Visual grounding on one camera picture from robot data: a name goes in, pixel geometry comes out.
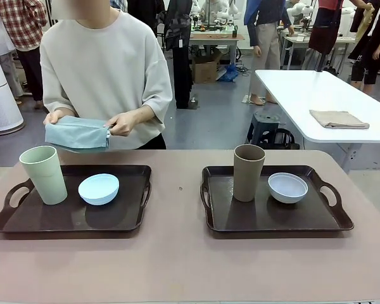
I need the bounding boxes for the person's left hand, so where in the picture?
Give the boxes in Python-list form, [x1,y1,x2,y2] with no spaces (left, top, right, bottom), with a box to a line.
[104,111,137,137]

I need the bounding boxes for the dark brown handled tray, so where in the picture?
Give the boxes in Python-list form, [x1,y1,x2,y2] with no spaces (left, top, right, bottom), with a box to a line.
[0,164,153,234]
[199,165,355,234]

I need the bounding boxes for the person's left forearm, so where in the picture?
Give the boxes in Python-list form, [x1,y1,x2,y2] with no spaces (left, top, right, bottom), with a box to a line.
[128,104,156,126]

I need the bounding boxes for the background work table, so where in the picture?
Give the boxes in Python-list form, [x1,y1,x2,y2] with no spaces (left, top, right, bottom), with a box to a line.
[188,30,245,67]

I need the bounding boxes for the white air purifier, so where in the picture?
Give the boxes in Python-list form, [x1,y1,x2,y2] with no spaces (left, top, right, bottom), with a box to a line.
[0,46,25,136]

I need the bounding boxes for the teal cloth mat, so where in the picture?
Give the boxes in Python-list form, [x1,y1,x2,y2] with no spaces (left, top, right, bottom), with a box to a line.
[44,115,111,155]

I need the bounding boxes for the plain light blue bowl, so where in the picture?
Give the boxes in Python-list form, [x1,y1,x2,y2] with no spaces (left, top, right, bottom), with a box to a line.
[78,173,120,206]

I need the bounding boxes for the open cardboard box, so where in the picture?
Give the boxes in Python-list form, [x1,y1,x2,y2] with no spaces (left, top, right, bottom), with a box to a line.
[191,52,223,84]

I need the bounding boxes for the beige cloth mat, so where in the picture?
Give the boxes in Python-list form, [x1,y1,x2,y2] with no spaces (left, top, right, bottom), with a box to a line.
[309,110,371,130]

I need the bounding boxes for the tall brown cup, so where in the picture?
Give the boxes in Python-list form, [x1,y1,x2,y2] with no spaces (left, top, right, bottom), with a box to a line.
[233,144,267,203]

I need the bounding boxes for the white side table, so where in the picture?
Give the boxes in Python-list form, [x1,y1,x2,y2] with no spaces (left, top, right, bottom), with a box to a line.
[255,69,380,174]

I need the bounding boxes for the person's right hand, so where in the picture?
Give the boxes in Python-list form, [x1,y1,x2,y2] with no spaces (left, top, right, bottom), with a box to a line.
[43,111,66,127]

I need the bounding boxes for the tall light green cup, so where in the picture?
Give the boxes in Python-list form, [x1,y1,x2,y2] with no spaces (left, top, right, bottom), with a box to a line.
[19,145,68,206]

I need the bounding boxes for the black bag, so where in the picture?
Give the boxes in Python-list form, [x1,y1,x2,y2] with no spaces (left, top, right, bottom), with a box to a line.
[272,128,301,150]

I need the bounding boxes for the person in plaid shirt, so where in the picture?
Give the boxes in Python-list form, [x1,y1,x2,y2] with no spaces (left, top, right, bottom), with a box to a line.
[0,0,48,110]

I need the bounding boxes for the person in beige sweater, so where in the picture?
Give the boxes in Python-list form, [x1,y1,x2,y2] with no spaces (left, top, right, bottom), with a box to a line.
[39,0,174,150]

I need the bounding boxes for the person in black clothes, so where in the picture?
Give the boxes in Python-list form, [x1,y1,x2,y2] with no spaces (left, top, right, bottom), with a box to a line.
[348,0,380,94]

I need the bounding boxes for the person in dark red apron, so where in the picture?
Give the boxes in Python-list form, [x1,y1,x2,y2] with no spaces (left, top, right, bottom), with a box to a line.
[302,0,345,72]

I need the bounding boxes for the blue plastic bag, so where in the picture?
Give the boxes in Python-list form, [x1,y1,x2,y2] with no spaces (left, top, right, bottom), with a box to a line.
[218,64,240,82]

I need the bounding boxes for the dark blue plastic stool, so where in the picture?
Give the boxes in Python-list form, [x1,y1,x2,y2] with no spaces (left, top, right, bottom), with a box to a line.
[246,110,281,146]

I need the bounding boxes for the person in blue top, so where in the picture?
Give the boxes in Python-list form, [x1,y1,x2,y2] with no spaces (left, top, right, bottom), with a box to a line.
[243,0,295,106]

